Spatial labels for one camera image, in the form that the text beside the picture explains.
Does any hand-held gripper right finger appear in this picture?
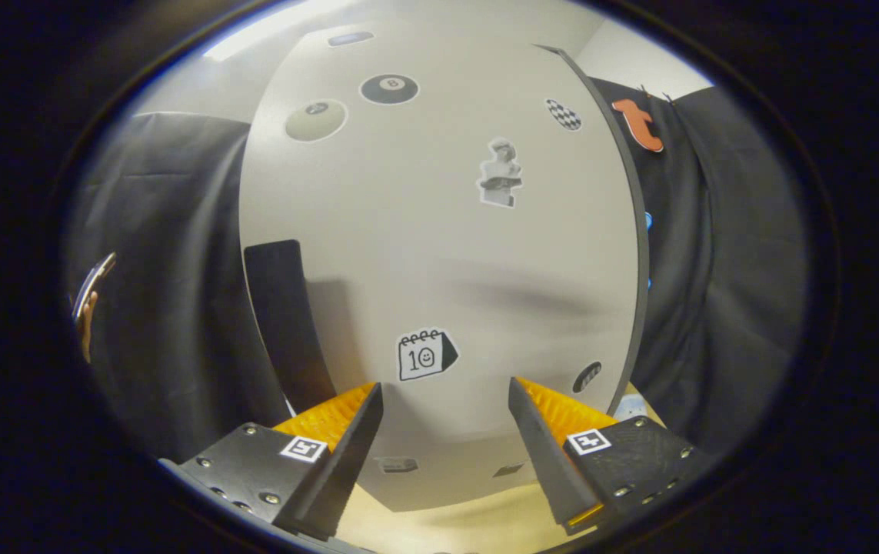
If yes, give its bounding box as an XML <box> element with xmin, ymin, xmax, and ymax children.
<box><xmin>508</xmin><ymin>377</ymin><xmax>705</xmax><ymax>536</ymax></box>

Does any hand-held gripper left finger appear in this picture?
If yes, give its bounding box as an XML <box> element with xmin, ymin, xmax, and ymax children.
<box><xmin>161</xmin><ymin>382</ymin><xmax>385</xmax><ymax>542</ymax></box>

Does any black door handle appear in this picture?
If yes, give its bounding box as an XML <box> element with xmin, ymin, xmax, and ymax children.
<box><xmin>244</xmin><ymin>239</ymin><xmax>338</xmax><ymax>412</ymax></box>

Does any light grey cabinet door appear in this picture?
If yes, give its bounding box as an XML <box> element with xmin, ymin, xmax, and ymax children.
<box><xmin>239</xmin><ymin>15</ymin><xmax>640</xmax><ymax>512</ymax></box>

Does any dark grey cabinet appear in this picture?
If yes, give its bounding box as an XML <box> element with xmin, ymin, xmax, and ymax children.
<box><xmin>535</xmin><ymin>45</ymin><xmax>651</xmax><ymax>416</ymax></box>

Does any black backdrop cloth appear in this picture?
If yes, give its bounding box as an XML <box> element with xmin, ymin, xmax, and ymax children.
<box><xmin>62</xmin><ymin>77</ymin><xmax>809</xmax><ymax>462</ymax></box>

